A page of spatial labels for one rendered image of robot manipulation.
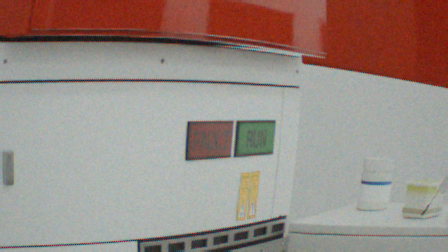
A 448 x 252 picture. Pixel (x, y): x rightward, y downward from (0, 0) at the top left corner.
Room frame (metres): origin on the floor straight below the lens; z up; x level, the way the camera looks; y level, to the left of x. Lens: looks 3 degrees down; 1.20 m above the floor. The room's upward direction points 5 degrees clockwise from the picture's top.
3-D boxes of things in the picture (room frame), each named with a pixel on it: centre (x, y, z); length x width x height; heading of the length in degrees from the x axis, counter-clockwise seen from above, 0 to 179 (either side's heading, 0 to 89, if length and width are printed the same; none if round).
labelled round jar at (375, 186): (1.92, -0.29, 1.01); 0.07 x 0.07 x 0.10
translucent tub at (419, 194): (1.76, -0.38, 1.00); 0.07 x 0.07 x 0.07; 38
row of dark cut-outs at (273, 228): (1.55, -0.01, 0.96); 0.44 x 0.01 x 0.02; 153
